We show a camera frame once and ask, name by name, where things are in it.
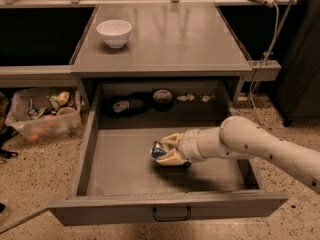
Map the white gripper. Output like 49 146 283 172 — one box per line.
156 129 205 166

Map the blue silver redbull can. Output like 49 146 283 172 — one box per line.
150 141 167 159

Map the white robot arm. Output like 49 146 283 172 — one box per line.
150 116 320 193

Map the grey open top drawer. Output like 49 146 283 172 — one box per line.
49 79 288 226

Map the black tape roll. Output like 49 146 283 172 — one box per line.
152 89 173 112

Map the crumpled white paper right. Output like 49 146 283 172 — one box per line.
201 95 216 103

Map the black cloth with label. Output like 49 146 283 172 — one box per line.
103 92 152 118

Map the grey cabinet desk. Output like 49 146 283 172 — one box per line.
71 2 251 105

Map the white ceramic bowl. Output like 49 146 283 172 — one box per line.
96 20 133 49

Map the dark rolling cabinet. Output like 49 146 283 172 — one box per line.
273 0 320 127

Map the clear plastic bin of items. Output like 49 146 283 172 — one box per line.
5 87 82 142

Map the black drawer handle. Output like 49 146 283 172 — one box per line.
152 206 191 222

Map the white hanging cable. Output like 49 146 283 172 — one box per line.
248 2 281 128

